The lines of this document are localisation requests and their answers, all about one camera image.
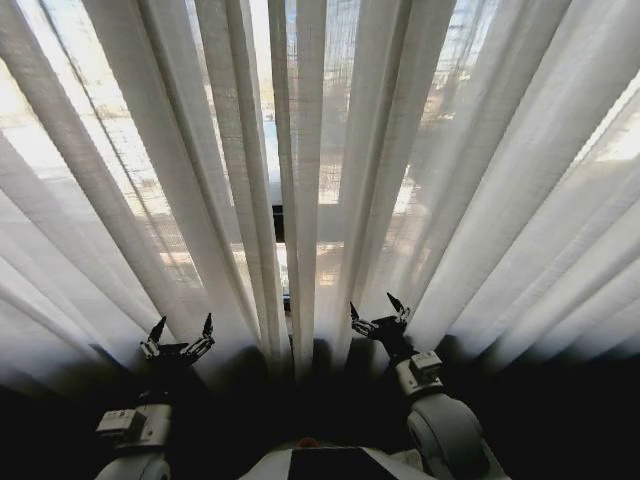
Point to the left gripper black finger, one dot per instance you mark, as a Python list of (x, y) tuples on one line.
[(152, 344), (202, 342)]

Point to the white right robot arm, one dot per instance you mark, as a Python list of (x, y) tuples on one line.
[(445, 425)]

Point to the white robot front shell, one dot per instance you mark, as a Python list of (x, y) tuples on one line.
[(270, 465)]

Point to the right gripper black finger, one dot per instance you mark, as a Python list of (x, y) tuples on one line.
[(402, 314), (362, 325)]

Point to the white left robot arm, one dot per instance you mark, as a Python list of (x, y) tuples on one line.
[(150, 425)]

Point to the white sheer curtain panel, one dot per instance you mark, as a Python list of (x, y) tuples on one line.
[(165, 165), (475, 190)]

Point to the dark window frame post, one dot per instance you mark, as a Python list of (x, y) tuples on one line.
[(278, 222)]

